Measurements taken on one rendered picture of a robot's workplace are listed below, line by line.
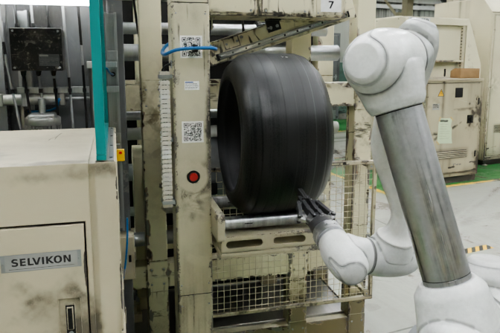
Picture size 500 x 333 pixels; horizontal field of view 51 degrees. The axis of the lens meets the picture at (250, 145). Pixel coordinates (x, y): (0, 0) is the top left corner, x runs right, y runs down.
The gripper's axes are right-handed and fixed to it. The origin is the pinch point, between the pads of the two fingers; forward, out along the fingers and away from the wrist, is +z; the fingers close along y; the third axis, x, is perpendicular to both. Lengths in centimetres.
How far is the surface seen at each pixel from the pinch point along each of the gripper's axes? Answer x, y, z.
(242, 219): 13.5, 17.2, 10.1
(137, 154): 27, 49, 96
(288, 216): 13.7, 0.5, 9.9
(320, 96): -30.7, -7.1, 12.4
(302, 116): -25.7, 0.4, 7.5
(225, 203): 22.1, 17.8, 36.3
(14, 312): -9, 80, -52
